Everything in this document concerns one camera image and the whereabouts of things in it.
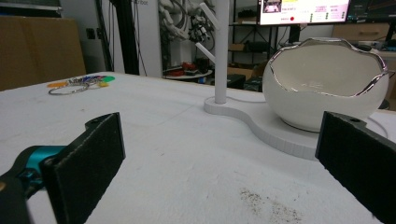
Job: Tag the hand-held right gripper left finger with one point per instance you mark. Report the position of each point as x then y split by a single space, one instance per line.
82 168

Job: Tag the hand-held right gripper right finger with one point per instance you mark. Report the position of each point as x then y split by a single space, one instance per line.
361 158

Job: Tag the white eggshell-shaped bowl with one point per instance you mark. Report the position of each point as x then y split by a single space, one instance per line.
320 93

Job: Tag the brown cardboard panel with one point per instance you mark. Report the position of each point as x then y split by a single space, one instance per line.
37 51

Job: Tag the black metal stand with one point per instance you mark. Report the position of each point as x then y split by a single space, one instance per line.
126 35

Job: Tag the round white side table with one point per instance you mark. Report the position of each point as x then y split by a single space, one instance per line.
186 74

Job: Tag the computer monitor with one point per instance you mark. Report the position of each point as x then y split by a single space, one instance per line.
303 11

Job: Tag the white branched stand with base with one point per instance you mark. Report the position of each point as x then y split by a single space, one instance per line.
221 62

